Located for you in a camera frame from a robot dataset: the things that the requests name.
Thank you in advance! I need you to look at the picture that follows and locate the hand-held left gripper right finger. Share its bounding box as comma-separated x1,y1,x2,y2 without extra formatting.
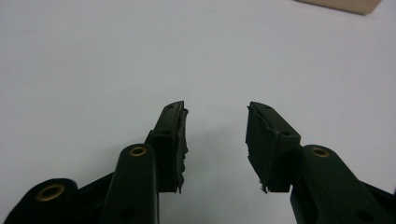
245,101,302,194

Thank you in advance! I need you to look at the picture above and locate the white table cover sheet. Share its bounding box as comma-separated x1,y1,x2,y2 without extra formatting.
0,0,396,224

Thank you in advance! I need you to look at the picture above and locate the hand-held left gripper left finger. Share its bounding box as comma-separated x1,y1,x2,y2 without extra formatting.
145,101,190,194

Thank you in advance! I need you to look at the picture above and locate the wooden block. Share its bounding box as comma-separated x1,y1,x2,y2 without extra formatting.
294,0,383,16

